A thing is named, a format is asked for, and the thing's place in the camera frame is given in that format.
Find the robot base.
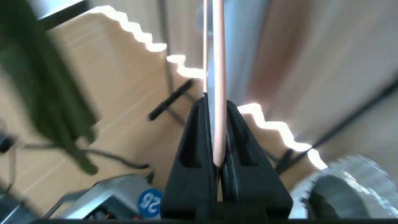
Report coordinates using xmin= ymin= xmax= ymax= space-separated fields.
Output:
xmin=0 ymin=173 xmax=165 ymax=220

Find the black clothes rack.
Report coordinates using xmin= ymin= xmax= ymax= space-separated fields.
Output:
xmin=148 ymin=0 xmax=398 ymax=175

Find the green long-sleeved shirt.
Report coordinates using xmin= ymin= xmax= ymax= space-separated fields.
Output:
xmin=0 ymin=0 xmax=100 ymax=175

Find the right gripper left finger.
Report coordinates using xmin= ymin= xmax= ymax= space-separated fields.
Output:
xmin=160 ymin=92 xmax=219 ymax=219

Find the white laundry basket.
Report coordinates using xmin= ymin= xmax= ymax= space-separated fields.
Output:
xmin=289 ymin=154 xmax=398 ymax=219

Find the beige curtain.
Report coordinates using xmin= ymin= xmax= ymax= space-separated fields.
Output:
xmin=90 ymin=0 xmax=398 ymax=169

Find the window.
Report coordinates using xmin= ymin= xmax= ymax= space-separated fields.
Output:
xmin=27 ymin=0 xmax=91 ymax=30

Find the pink clothes hanger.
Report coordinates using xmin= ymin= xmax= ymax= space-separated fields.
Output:
xmin=202 ymin=0 xmax=228 ymax=168

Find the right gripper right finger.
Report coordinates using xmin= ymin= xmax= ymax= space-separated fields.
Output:
xmin=220 ymin=99 xmax=294 ymax=219

